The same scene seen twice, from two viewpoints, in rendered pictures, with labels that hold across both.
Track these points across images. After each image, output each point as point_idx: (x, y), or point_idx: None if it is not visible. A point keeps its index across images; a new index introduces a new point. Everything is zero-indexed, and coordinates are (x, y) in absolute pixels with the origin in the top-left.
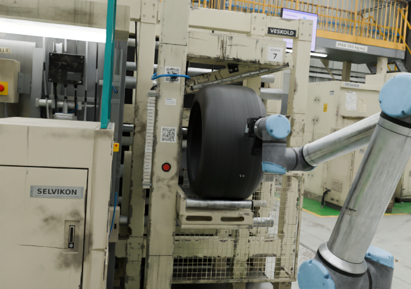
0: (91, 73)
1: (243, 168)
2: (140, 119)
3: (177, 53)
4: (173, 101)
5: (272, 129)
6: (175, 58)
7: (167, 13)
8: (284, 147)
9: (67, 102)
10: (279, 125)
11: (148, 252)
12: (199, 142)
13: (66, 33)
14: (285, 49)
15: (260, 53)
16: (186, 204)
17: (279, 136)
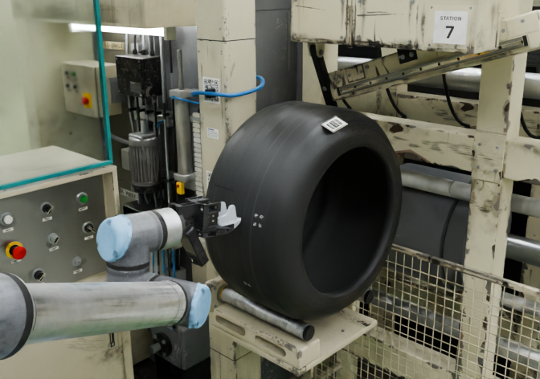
0: (190, 74)
1: (243, 272)
2: None
3: (214, 55)
4: (215, 134)
5: (98, 242)
6: (213, 63)
7: None
8: (120, 278)
9: (157, 116)
10: (105, 238)
11: (210, 343)
12: (345, 189)
13: (131, 28)
14: (474, 15)
15: (419, 27)
16: (221, 297)
17: (104, 257)
